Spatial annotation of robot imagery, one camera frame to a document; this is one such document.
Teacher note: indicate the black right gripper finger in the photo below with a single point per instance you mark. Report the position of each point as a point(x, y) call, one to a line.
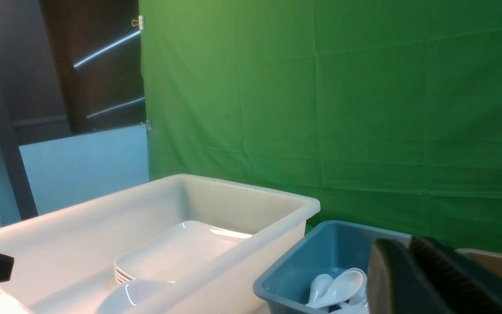
point(428, 277)

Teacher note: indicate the middle white square plate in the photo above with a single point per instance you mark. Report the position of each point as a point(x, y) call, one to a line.
point(118, 270)

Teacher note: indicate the top white square plate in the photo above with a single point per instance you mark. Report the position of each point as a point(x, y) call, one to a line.
point(178, 252)

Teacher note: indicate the pile of white spoons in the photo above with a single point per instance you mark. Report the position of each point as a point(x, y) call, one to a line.
point(344, 294)

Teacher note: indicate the large white plastic tub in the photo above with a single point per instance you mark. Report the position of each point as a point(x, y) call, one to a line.
point(64, 260)

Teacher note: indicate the teal plastic bin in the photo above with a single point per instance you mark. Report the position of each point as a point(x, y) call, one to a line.
point(331, 248)

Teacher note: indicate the green backdrop cloth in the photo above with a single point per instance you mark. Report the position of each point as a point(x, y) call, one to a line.
point(389, 112)

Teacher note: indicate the top stacked white bowl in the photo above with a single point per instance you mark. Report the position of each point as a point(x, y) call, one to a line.
point(130, 294)

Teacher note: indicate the silver binder clip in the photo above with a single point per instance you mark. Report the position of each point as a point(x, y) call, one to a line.
point(139, 22)

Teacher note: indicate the dark window frame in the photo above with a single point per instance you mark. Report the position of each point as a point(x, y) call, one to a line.
point(72, 104)

